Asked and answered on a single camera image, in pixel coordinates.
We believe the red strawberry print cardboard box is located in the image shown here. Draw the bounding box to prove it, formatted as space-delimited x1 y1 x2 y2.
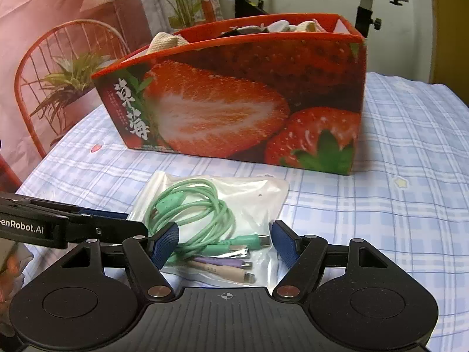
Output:
91 13 367 175

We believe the beige woven cloth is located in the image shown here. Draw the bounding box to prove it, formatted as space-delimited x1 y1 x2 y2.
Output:
147 32 189 55

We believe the wooden door panel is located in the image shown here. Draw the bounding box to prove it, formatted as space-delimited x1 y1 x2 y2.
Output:
429 0 469 92

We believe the green charging cable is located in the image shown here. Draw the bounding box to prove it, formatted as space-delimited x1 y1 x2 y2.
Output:
145 179 273 259

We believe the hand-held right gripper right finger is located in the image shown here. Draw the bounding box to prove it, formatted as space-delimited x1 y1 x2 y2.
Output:
271 220 398 301

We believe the clear plastic cable bag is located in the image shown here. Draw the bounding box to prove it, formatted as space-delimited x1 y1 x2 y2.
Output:
128 170 290 288

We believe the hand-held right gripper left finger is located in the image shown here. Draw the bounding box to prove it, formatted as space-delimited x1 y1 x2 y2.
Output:
55 222 180 301

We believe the printed backdrop cloth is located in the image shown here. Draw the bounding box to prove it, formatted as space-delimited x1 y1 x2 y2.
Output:
0 0 220 191

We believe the blue checked bedsheet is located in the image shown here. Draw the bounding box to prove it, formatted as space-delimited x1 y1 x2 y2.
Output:
15 71 469 352

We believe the white cloth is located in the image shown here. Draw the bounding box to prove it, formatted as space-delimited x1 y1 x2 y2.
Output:
264 19 330 33

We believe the purple charging cable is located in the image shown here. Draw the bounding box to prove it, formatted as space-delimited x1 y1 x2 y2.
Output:
185 257 253 270

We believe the crumpled clear plastic packet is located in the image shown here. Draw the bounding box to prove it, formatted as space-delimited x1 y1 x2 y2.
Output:
0 236 32 338

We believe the black exercise bike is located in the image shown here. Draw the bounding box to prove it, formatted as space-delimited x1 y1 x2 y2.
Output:
226 0 409 39

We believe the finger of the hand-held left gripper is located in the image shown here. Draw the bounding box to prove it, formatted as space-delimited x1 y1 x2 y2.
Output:
0 192 127 221
69 217 149 245

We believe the pink charging cable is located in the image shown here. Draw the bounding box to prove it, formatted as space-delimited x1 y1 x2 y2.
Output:
191 264 257 285

